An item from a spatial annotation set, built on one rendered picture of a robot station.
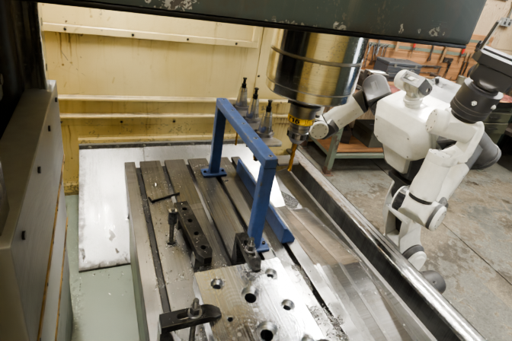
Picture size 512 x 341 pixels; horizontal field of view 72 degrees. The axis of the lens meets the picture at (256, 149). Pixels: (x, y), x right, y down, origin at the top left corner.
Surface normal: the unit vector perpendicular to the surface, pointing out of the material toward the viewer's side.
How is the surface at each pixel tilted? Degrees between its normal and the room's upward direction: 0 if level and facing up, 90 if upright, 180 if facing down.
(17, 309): 90
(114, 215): 24
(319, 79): 90
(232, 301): 0
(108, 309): 0
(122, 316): 0
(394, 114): 68
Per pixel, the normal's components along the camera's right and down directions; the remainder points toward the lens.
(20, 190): 0.15, -0.88
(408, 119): -0.79, -0.29
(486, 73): -0.60, 0.47
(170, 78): 0.37, 0.47
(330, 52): 0.09, 0.46
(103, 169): 0.30, -0.61
